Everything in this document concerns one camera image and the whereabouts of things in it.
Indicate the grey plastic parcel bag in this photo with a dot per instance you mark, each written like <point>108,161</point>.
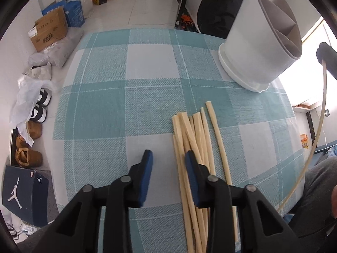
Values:
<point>57,53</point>

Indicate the wooden chopstick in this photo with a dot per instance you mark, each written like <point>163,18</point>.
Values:
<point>314,145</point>
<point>177,136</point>
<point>200,142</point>
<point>198,216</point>
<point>224,159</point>
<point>185,206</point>
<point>210,154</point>

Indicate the white grey utensil holder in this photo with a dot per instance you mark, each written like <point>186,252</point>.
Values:
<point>263,42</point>

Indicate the grey trouser leg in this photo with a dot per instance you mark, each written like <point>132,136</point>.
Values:
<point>314,207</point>

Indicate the white plastic bag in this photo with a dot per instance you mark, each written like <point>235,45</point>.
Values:
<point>27,97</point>

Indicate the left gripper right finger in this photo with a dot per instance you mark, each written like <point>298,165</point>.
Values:
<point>212,193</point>

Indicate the black metal rack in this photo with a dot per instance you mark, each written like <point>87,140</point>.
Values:
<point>184,20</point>

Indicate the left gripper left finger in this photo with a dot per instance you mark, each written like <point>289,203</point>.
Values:
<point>128,191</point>

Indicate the brown shoe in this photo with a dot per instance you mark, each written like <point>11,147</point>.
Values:
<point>28,158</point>
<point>35,131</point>

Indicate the teal white checkered tablecloth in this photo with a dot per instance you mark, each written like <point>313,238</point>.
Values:
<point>121,91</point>

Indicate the blue cardboard box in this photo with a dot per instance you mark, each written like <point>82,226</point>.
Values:
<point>72,10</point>

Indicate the person's right hand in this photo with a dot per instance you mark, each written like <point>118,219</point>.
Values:
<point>334,202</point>

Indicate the orange snack packet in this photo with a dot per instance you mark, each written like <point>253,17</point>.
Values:
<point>305,141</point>

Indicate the black white sneaker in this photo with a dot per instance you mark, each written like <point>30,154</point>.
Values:
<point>44,98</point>
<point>38,114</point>

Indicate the black backpack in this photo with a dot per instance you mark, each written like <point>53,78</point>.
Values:
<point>216,17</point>

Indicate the brown cardboard box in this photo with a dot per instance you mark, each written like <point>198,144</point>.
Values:
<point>49,29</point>

